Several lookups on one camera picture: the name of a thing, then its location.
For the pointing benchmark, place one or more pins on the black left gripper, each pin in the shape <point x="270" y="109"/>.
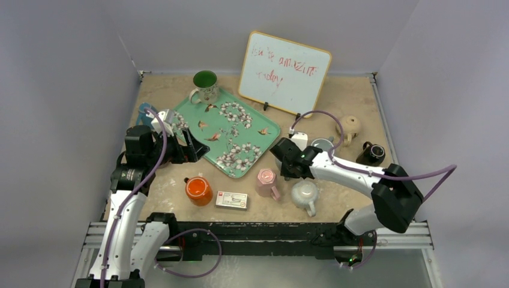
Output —
<point x="192" y="150"/>

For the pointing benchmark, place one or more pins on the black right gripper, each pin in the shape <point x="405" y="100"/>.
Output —
<point x="286" y="155"/>

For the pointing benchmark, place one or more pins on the pink faceted mug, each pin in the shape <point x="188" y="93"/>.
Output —
<point x="266" y="184"/>

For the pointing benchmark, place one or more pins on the floral mug green inside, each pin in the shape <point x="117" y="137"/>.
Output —
<point x="206" y="88"/>

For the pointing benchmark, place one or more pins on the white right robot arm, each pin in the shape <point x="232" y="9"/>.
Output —
<point x="395" y="198"/>

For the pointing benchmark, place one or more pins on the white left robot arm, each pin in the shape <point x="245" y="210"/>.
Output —
<point x="122" y="261"/>

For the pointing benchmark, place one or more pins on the white speckled mug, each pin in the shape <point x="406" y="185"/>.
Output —
<point x="304" y="194"/>

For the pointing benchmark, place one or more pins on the grey ribbed mug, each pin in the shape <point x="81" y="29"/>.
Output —
<point x="324" y="144"/>

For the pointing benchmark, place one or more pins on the orange mug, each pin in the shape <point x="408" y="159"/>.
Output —
<point x="198" y="190"/>

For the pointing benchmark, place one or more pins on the blue mug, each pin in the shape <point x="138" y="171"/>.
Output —
<point x="143" y="117"/>

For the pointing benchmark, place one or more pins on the beige mug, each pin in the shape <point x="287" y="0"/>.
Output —
<point x="352" y="127"/>

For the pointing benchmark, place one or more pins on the black mug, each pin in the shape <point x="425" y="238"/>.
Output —
<point x="371" y="155"/>

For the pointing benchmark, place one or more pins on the green floral tray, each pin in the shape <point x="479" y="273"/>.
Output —
<point x="237" y="134"/>

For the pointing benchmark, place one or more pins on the small white cardboard box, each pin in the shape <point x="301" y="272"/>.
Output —
<point x="230" y="200"/>

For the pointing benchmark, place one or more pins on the yellow framed whiteboard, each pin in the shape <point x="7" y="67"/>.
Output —
<point x="283" y="74"/>

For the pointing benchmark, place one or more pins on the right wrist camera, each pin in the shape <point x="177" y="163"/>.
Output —
<point x="299" y="138"/>

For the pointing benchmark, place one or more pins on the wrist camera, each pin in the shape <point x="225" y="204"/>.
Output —
<point x="166" y="116"/>
<point x="299" y="138"/>

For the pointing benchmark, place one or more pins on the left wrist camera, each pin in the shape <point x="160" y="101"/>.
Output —
<point x="166" y="116"/>

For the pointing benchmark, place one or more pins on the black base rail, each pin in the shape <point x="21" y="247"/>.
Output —
<point x="322" y="241"/>

